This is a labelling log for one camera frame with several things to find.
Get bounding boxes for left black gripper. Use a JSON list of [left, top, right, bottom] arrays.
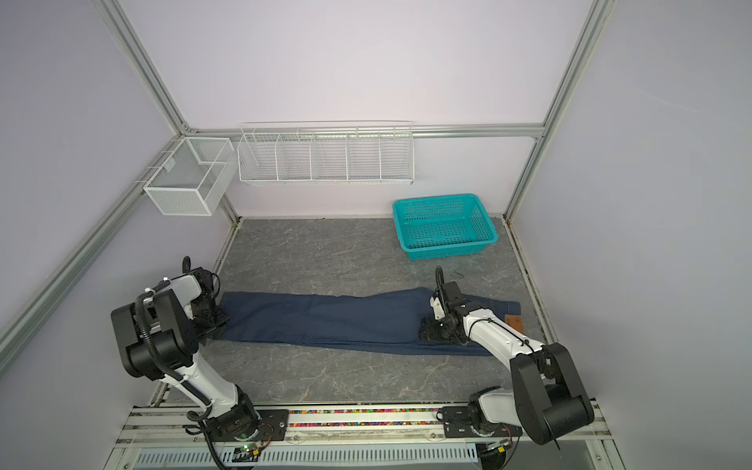
[[190, 294, 229, 347]]

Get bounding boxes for dark blue denim trousers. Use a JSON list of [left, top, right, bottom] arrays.
[[219, 287, 490, 356]]

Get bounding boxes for teal plastic basket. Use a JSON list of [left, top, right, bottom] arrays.
[[393, 194, 499, 260]]

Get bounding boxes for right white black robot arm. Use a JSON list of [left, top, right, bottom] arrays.
[[419, 268, 595, 446]]

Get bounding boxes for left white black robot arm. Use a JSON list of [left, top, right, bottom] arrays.
[[111, 256, 262, 442]]

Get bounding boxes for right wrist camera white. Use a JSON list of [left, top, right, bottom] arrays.
[[430, 297, 446, 321]]

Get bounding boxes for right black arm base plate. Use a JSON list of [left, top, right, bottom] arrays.
[[436, 405, 523, 439]]

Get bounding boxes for aluminium front mounting rail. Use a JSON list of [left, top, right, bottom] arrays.
[[114, 400, 615, 450]]

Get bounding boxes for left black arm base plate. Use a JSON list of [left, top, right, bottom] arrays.
[[208, 409, 290, 443]]

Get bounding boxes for small white mesh wall basket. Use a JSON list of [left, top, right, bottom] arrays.
[[144, 137, 238, 217]]

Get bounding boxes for white slotted cable duct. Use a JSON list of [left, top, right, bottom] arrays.
[[133, 443, 480, 469]]

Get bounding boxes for long white wire wall basket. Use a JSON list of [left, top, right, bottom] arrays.
[[237, 133, 415, 184]]

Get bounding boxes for aluminium frame back crossbar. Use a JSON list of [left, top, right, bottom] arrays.
[[190, 121, 546, 139]]

